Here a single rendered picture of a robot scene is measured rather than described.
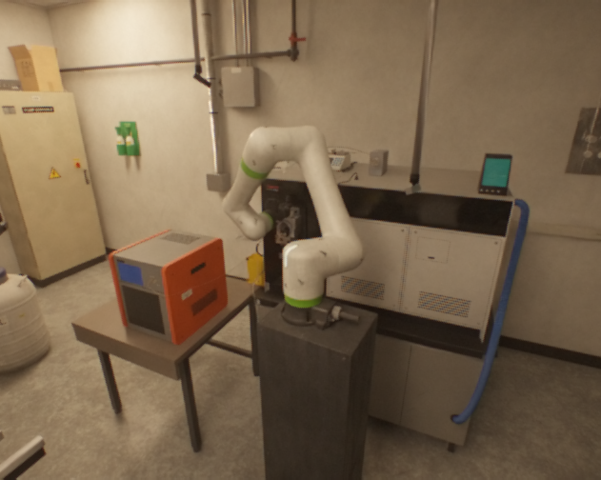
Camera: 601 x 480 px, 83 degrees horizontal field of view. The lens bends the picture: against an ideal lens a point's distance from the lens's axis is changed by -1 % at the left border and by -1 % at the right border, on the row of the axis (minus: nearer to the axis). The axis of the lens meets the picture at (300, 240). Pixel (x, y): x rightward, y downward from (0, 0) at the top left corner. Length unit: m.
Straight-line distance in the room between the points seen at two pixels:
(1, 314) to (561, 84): 3.92
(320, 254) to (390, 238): 0.74
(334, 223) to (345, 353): 0.41
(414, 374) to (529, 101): 1.84
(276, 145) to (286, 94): 1.93
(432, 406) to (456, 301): 0.60
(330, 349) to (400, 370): 1.01
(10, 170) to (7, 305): 1.58
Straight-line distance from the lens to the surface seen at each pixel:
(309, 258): 1.02
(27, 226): 4.36
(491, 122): 2.76
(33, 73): 4.49
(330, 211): 1.15
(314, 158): 1.21
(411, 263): 1.76
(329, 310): 1.09
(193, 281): 1.81
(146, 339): 1.95
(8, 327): 3.17
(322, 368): 1.10
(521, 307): 3.15
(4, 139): 4.24
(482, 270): 1.76
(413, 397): 2.11
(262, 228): 1.48
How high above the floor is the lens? 1.79
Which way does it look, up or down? 21 degrees down
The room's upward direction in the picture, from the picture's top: straight up
